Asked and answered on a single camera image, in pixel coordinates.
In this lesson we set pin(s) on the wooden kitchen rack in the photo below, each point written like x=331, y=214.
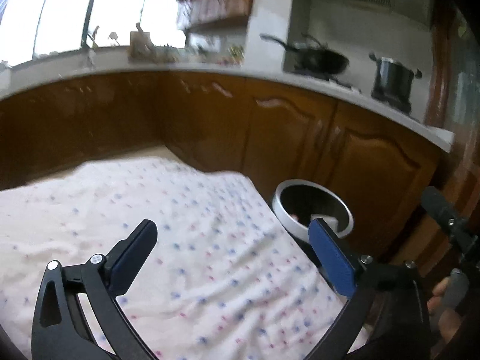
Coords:
x=140, y=43

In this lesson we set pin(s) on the group of condiment jars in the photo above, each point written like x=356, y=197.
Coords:
x=231, y=55

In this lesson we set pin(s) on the person's right hand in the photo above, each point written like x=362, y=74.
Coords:
x=446, y=322

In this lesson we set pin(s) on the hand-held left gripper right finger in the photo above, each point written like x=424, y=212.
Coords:
x=332, y=258

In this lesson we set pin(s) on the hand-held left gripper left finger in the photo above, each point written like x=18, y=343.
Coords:
x=133, y=262

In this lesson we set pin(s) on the dark steel cooking pot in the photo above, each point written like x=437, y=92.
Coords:
x=393, y=78

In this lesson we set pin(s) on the white round trash bin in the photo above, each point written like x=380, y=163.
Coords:
x=285, y=210

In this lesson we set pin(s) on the kitchen window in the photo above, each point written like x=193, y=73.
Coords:
x=67, y=15

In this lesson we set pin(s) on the floral white bedsheet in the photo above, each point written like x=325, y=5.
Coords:
x=168, y=213

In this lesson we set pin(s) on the black wok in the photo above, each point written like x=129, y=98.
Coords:
x=322, y=62

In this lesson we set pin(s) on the white kitchen countertop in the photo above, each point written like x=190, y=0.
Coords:
x=438, y=137

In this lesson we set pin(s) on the wooden door frame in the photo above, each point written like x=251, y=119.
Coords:
x=461, y=120

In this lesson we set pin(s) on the brown wooden kitchen cabinet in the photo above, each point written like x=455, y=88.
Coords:
x=292, y=138

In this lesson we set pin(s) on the wooden wall cabinet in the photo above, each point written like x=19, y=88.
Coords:
x=221, y=0

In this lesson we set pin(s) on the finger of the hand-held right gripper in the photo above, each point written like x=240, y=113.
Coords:
x=446, y=217

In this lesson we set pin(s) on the black gas stove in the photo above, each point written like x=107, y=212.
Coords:
x=390, y=102

